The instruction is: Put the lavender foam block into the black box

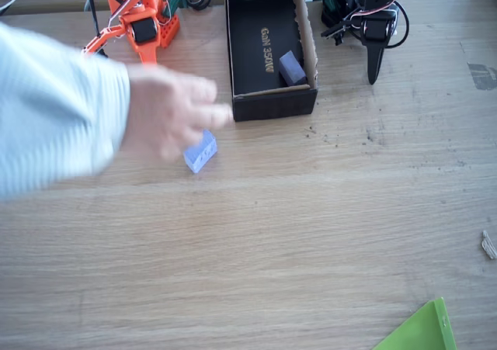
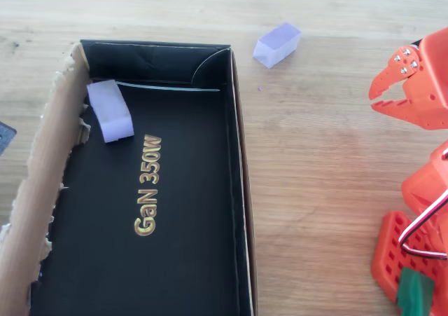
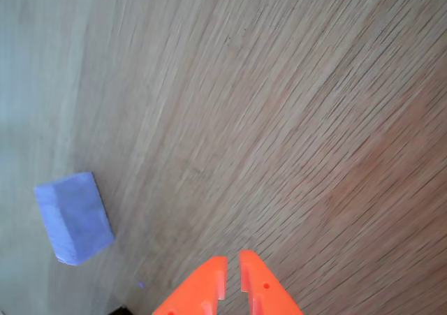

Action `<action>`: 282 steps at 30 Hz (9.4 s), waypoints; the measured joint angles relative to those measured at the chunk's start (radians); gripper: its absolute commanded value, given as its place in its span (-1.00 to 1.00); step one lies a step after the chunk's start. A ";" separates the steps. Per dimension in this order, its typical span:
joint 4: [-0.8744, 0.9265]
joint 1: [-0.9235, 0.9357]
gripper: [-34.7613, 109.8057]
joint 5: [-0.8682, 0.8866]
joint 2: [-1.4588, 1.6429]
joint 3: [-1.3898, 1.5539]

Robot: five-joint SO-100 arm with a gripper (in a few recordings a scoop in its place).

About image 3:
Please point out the purple foam block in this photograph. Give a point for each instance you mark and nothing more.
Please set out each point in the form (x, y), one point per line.
(75, 219)

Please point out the small purple crumb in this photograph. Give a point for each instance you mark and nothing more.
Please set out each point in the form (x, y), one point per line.
(141, 285)

